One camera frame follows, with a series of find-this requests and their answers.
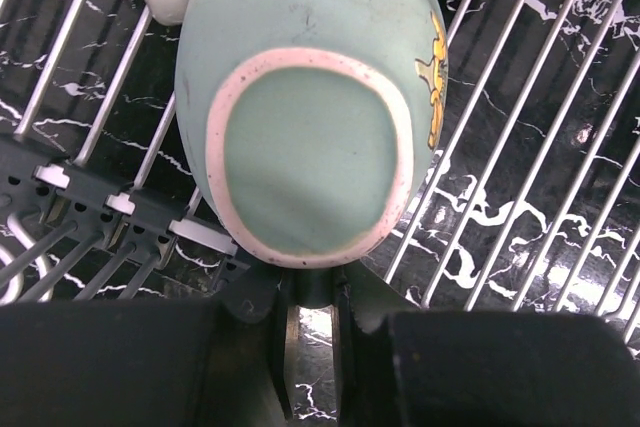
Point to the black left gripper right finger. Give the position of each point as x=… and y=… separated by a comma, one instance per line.
x=398, y=365

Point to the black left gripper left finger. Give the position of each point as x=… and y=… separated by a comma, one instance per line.
x=222, y=360

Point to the mint green cup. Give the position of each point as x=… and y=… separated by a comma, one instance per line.
x=310, y=125

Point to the black marble pattern mat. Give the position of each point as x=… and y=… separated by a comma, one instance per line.
x=70, y=234

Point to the silver wire dish rack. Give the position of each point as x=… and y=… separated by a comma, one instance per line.
x=533, y=196

